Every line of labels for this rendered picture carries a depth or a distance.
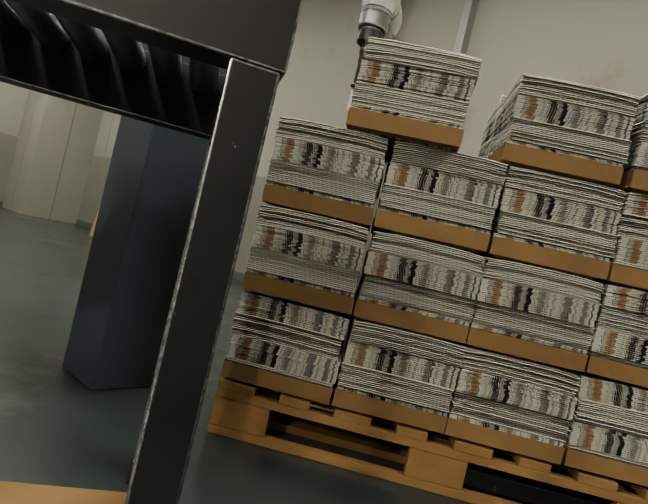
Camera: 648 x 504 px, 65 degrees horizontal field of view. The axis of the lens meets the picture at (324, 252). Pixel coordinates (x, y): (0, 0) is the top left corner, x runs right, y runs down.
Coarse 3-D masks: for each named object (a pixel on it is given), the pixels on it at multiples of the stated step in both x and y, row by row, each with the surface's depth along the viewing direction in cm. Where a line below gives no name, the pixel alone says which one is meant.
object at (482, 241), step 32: (288, 192) 128; (384, 224) 126; (416, 224) 126; (512, 256) 124; (544, 256) 123; (576, 256) 122; (256, 288) 128; (288, 288) 127; (384, 320) 126; (416, 320) 125; (512, 352) 123; (544, 352) 123; (576, 352) 122; (256, 384) 128; (288, 384) 127; (640, 384) 121; (384, 416) 125; (416, 416) 125; (512, 448) 123; (544, 448) 122; (640, 480) 121
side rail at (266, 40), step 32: (32, 0) 46; (64, 0) 44; (96, 0) 45; (128, 0) 45; (160, 0) 46; (192, 0) 47; (224, 0) 48; (256, 0) 48; (288, 0) 49; (128, 32) 48; (160, 32) 46; (192, 32) 47; (224, 32) 48; (256, 32) 49; (288, 32) 49; (224, 64) 51; (256, 64) 49
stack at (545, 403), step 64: (320, 128) 127; (320, 192) 128; (384, 192) 126; (448, 192) 126; (512, 192) 125; (576, 192) 123; (256, 256) 128; (320, 256) 127; (384, 256) 125; (448, 256) 125; (640, 256) 122; (256, 320) 129; (320, 320) 127; (448, 320) 125; (512, 320) 124; (576, 320) 122; (640, 320) 122; (320, 384) 127; (384, 384) 126; (448, 384) 125; (512, 384) 124; (576, 384) 122; (384, 448) 140; (448, 448) 124; (576, 448) 122; (640, 448) 121
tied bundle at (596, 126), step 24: (504, 96) 143; (528, 96) 124; (552, 96) 124; (576, 96) 123; (600, 96) 123; (624, 96) 122; (504, 120) 134; (528, 120) 124; (552, 120) 124; (576, 120) 124; (600, 120) 123; (624, 120) 122; (480, 144) 162; (528, 144) 124; (552, 144) 124; (576, 144) 123; (600, 144) 123; (624, 144) 122; (528, 168) 126
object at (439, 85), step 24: (384, 48) 125; (408, 48) 124; (432, 48) 124; (360, 72) 127; (384, 72) 126; (408, 72) 125; (432, 72) 124; (456, 72) 123; (360, 96) 126; (384, 96) 126; (408, 96) 125; (432, 96) 124; (456, 96) 123; (432, 120) 123; (456, 120) 123; (432, 144) 125
